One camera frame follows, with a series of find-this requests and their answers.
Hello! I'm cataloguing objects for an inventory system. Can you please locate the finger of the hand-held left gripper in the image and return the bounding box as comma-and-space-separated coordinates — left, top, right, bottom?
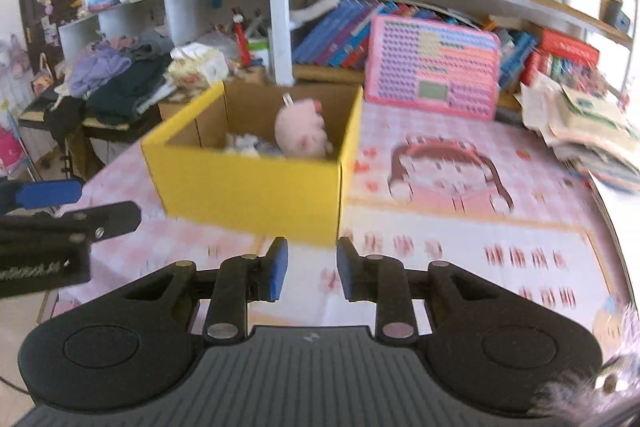
0, 201, 142, 240
0, 179, 83, 212

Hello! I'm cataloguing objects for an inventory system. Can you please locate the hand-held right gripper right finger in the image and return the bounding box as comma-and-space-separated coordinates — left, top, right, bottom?
336, 237, 506, 344

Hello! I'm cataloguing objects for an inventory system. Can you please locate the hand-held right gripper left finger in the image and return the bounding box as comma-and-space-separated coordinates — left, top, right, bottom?
120, 237, 290, 344

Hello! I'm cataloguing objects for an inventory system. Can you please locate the yellow cardboard box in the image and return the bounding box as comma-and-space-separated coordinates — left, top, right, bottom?
141, 81, 364, 248

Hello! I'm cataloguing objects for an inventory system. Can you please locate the small grey toy car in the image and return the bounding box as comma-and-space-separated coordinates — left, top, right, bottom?
222, 132, 261, 156

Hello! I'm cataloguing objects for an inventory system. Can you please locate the pink plush pig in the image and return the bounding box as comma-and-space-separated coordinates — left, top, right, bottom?
274, 99, 333, 158

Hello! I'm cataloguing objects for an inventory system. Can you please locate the pile of clothes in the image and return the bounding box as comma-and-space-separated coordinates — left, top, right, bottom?
45, 34, 176, 142

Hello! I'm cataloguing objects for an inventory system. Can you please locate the floral tissue box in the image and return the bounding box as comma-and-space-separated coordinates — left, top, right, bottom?
167, 43, 230, 92

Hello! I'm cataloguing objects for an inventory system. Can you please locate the pen cup with red pen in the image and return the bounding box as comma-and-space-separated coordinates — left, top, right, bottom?
231, 7, 271, 68

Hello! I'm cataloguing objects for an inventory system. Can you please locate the grey side shelf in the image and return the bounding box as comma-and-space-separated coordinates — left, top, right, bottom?
57, 0, 271, 58

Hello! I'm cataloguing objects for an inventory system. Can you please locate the pink toy keyboard tablet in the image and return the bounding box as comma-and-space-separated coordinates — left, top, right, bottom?
364, 14, 502, 122

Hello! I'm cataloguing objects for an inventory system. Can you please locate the row of blue purple books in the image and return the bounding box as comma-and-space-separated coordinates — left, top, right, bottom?
292, 0, 386, 70

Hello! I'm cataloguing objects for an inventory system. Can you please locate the fluffy purple sleeve cuff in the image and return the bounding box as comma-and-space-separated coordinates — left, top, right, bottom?
530, 307, 640, 418

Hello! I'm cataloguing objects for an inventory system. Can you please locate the stack of papers and books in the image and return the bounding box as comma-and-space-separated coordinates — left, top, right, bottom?
515, 74, 640, 194

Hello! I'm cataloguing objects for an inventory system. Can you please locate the red box set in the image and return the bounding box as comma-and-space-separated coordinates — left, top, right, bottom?
520, 29, 600, 82

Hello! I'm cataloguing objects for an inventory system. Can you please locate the small black box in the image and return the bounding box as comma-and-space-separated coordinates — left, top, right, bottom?
602, 0, 631, 32

